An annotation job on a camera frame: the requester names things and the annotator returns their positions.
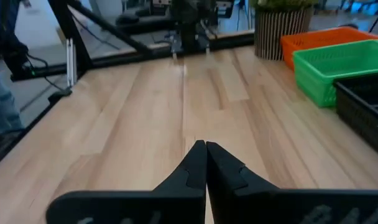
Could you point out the white frame bracket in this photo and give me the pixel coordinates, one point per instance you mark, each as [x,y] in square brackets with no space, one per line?
[71,62]

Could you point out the orange plastic basket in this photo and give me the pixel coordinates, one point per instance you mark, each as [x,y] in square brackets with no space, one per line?
[316,39]

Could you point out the black plastic basket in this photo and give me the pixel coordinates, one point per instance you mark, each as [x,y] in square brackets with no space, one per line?
[363,121]

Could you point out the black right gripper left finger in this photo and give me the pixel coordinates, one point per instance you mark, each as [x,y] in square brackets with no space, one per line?
[176,205]

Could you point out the potted green plant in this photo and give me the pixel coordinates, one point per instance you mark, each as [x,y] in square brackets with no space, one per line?
[282,31]

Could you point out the green plastic basket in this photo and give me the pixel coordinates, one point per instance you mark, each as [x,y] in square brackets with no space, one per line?
[332,62]

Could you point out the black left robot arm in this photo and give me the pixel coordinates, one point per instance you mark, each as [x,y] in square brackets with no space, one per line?
[192,25]

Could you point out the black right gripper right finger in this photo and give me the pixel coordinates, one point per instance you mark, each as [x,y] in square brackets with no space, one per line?
[254,205]

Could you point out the black aluminium rig frame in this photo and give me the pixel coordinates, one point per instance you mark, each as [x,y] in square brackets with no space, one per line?
[67,25]

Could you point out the person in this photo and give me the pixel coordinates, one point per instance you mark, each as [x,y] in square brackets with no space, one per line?
[2,102]

